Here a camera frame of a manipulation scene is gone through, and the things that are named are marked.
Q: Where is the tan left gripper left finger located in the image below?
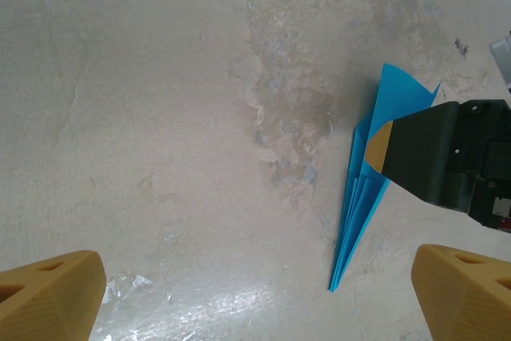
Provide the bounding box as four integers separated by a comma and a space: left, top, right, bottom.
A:
0, 249, 108, 341

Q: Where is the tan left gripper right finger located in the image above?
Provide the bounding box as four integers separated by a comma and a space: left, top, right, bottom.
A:
410, 244, 511, 341

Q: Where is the blue cloth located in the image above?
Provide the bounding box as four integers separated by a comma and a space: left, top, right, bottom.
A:
328, 62, 442, 293

